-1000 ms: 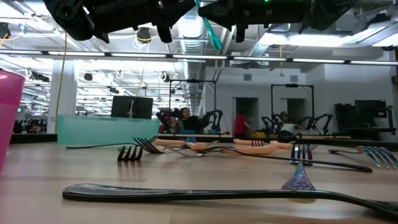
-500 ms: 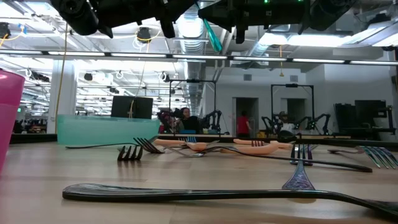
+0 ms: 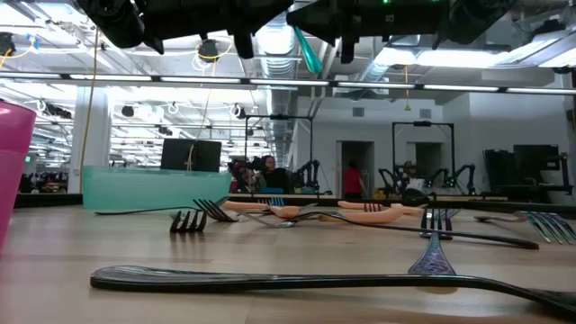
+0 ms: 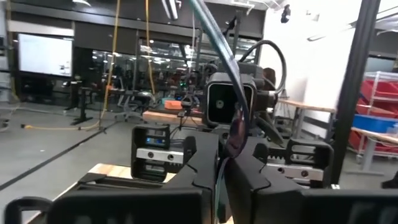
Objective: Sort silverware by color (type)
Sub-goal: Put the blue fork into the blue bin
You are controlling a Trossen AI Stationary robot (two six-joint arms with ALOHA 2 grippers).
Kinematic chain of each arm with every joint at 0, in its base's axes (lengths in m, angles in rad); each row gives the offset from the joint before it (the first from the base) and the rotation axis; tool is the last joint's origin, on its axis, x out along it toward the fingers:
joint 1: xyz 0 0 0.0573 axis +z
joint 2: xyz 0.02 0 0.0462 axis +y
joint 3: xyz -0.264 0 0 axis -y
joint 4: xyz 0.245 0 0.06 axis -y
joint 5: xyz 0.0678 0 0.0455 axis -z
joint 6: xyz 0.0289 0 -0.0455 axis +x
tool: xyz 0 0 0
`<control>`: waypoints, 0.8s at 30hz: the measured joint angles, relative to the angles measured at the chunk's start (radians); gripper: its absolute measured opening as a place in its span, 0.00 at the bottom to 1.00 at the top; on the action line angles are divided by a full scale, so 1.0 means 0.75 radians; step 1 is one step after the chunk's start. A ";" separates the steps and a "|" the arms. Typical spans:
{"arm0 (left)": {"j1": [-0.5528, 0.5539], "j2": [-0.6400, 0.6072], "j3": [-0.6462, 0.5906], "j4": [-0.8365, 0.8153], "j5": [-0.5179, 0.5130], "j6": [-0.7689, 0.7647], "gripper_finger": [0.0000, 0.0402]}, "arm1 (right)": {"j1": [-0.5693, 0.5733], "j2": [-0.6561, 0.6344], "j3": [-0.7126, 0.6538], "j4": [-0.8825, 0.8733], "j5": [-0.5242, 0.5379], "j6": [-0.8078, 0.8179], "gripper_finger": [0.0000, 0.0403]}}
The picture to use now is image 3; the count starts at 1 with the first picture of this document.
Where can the black metal frame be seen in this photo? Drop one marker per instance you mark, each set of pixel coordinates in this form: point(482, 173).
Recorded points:
point(423, 123)
point(279, 117)

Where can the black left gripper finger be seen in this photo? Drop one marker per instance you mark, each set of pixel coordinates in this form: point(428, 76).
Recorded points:
point(267, 13)

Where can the teal translucent plastic bin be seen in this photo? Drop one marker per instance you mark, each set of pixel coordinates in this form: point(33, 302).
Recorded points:
point(153, 189)

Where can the person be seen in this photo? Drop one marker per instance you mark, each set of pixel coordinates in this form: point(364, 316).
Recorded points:
point(353, 180)
point(274, 173)
point(414, 180)

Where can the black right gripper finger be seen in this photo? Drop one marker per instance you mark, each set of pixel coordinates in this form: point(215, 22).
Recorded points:
point(319, 20)

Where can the black desk with monitors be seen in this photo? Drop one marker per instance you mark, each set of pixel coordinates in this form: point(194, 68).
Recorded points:
point(531, 166)

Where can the silver round ventilation duct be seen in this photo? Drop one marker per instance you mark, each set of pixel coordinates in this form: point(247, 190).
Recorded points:
point(274, 63)
point(382, 67)

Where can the white pillar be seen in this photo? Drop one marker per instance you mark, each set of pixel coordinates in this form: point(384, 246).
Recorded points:
point(101, 144)

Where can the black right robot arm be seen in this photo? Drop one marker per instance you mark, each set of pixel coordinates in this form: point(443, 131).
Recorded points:
point(477, 18)

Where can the iridescent rainbow fork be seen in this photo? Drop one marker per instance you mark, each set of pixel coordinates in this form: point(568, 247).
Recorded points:
point(549, 227)
point(433, 256)
point(310, 54)

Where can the overhead light bar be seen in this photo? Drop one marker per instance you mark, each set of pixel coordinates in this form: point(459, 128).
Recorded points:
point(112, 78)

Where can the black monitor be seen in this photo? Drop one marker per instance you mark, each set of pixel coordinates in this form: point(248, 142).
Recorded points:
point(191, 155)

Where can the pink translucent plastic bin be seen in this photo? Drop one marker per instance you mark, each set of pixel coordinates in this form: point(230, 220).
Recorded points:
point(13, 171)

